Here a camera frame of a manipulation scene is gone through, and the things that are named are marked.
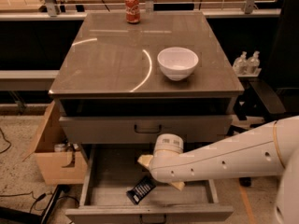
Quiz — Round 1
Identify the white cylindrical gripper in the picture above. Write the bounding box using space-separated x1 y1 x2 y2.
137 133 185 191

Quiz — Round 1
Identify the white ceramic bowl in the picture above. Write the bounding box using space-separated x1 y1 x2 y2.
157 47 199 81

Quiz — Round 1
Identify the open grey middle drawer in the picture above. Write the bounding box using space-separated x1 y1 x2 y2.
65 145 234 224

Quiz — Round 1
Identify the grey metal drawer cabinet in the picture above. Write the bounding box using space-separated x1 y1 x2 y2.
47 10 245 224

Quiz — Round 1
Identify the black metal floor stand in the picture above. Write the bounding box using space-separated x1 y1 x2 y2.
0 185 70 224

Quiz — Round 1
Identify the closed grey top drawer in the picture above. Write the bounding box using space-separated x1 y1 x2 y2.
59 116 232 144

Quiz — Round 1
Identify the right clear sanitizer bottle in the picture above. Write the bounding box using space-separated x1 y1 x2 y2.
247 51 260 74

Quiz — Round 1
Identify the white jar in box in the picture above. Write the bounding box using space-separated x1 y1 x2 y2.
54 144 66 152

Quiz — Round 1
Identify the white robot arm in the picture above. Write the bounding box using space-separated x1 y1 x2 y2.
138 116 299 224

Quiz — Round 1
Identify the black floor cable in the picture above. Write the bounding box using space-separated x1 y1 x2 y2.
0 129 79 215

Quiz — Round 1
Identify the red coca-cola can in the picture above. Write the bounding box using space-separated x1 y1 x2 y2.
125 0 140 23

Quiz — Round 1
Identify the brown cardboard box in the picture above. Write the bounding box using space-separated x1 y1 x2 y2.
24 102 87 185

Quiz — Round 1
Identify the black office chair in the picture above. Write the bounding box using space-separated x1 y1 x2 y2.
226 0 299 187

